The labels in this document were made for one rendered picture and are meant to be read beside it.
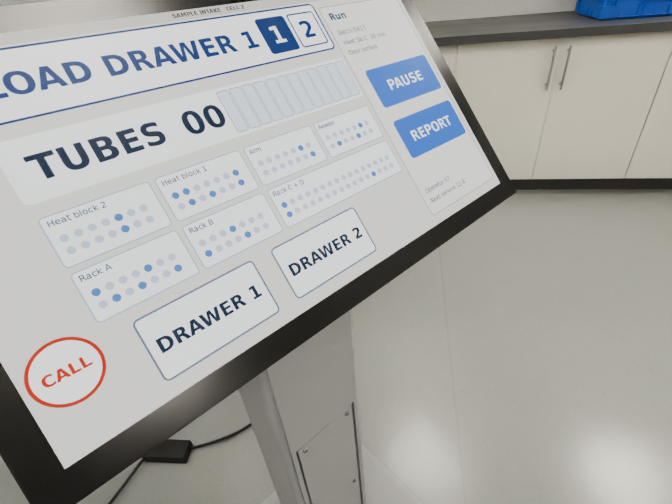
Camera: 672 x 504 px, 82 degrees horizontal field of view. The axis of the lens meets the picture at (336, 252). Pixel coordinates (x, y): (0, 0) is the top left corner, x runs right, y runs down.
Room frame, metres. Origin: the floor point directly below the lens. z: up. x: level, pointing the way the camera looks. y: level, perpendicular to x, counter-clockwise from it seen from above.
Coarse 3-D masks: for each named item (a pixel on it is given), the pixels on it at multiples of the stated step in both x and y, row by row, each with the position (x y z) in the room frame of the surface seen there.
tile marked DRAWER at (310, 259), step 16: (352, 208) 0.32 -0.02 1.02; (320, 224) 0.29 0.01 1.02; (336, 224) 0.30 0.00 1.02; (352, 224) 0.30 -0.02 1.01; (288, 240) 0.27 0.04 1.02; (304, 240) 0.28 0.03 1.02; (320, 240) 0.28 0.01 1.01; (336, 240) 0.29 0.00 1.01; (352, 240) 0.29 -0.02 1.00; (368, 240) 0.30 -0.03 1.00; (272, 256) 0.26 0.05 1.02; (288, 256) 0.26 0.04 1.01; (304, 256) 0.26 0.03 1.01; (320, 256) 0.27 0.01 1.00; (336, 256) 0.27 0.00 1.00; (352, 256) 0.28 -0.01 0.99; (368, 256) 0.29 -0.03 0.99; (288, 272) 0.25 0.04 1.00; (304, 272) 0.25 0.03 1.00; (320, 272) 0.26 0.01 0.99; (336, 272) 0.26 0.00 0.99; (304, 288) 0.24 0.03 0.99
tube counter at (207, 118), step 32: (320, 64) 0.42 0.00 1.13; (192, 96) 0.33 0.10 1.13; (224, 96) 0.35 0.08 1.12; (256, 96) 0.36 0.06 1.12; (288, 96) 0.37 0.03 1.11; (320, 96) 0.39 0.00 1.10; (352, 96) 0.41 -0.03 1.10; (192, 128) 0.31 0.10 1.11; (224, 128) 0.32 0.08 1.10; (256, 128) 0.34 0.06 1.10
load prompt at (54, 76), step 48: (0, 48) 0.30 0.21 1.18; (48, 48) 0.31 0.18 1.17; (96, 48) 0.33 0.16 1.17; (144, 48) 0.35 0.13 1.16; (192, 48) 0.37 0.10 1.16; (240, 48) 0.39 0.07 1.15; (288, 48) 0.41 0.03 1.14; (336, 48) 0.44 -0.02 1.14; (0, 96) 0.28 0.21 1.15; (48, 96) 0.29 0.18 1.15; (96, 96) 0.30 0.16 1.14
